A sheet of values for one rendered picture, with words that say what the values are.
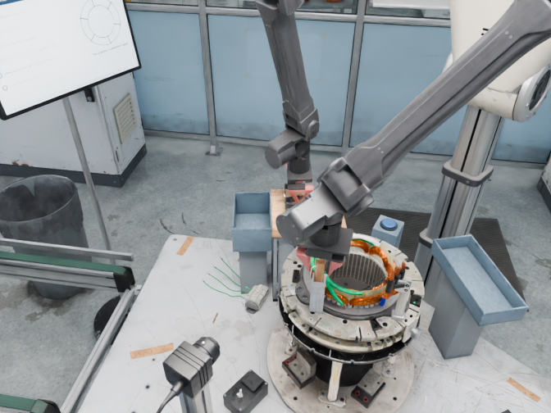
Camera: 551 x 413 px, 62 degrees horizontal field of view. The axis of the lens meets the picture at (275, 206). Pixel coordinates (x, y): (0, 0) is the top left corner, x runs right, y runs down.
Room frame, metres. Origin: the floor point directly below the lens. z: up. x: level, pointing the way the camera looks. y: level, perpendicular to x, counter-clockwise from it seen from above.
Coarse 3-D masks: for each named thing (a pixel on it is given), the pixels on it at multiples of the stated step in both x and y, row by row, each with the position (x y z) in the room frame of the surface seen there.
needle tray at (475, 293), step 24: (456, 240) 0.90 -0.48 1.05; (456, 264) 0.84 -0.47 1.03; (480, 264) 0.84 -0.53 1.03; (456, 288) 0.76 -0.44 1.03; (480, 288) 0.76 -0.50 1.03; (504, 288) 0.74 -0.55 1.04; (456, 312) 0.75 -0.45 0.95; (480, 312) 0.66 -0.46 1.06; (504, 312) 0.66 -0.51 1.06; (432, 336) 0.80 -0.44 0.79; (456, 336) 0.73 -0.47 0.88
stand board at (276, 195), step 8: (272, 192) 1.09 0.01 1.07; (280, 192) 1.09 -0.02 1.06; (288, 192) 1.09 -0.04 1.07; (296, 192) 1.10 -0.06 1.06; (304, 192) 1.10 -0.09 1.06; (272, 200) 1.05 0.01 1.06; (280, 200) 1.05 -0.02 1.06; (272, 208) 1.02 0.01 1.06; (280, 208) 1.02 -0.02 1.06; (288, 208) 1.02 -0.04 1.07; (272, 216) 0.98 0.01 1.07; (272, 224) 0.95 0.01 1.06; (344, 224) 0.95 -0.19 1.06; (272, 232) 0.92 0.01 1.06
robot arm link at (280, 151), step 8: (312, 120) 1.01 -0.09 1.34; (288, 128) 1.05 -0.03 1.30; (312, 128) 1.00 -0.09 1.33; (280, 136) 1.01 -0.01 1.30; (288, 136) 1.01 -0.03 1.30; (296, 136) 1.01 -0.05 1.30; (304, 136) 1.02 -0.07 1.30; (312, 136) 1.02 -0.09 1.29; (272, 144) 0.98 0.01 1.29; (280, 144) 0.98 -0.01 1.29; (288, 144) 0.99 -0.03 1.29; (272, 152) 0.98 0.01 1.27; (280, 152) 0.97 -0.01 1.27; (288, 152) 0.99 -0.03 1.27; (272, 160) 0.98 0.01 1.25; (280, 160) 0.96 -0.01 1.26; (288, 160) 0.98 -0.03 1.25
